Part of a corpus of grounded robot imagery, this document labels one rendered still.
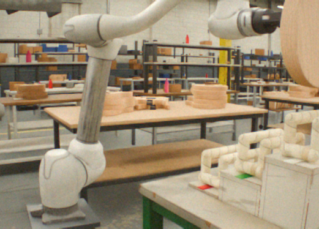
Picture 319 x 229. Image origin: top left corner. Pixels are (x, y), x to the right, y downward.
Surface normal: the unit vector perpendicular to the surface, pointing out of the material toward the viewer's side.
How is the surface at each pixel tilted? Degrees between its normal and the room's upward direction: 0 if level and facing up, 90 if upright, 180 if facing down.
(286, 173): 90
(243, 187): 90
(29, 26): 90
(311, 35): 92
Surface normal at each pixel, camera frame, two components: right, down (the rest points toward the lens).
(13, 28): 0.56, 0.12
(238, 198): -0.84, 0.07
